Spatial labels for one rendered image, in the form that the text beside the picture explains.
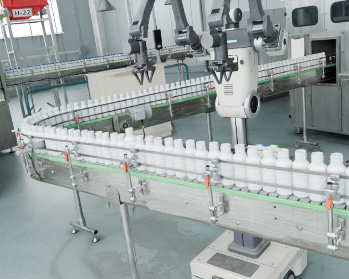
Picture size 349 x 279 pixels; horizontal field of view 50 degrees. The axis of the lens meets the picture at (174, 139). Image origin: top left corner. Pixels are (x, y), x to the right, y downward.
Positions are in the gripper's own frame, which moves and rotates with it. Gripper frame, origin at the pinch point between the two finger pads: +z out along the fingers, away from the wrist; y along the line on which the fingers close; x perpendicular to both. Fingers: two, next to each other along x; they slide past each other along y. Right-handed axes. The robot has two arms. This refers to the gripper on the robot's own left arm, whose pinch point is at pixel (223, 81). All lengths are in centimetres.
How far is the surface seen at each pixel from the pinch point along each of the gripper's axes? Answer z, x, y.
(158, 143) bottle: 24.5, 25.6, -17.7
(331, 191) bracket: 30, -52, -26
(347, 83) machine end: 63, 50, 352
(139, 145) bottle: 26.5, 37.1, -18.2
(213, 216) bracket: 49, -7, -26
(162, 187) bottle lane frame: 44, 23, -21
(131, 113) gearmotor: 40, 148, 82
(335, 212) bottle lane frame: 40, -51, -21
